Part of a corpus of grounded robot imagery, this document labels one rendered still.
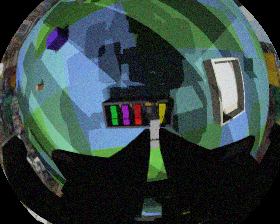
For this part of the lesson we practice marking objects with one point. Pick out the small teal block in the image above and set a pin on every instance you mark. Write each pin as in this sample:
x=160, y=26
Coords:
x=250, y=67

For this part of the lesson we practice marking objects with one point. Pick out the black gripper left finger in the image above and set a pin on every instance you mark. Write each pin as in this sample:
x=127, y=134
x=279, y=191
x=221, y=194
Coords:
x=125, y=172

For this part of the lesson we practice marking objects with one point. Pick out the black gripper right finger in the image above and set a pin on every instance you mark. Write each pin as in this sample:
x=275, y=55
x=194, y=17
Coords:
x=190, y=168

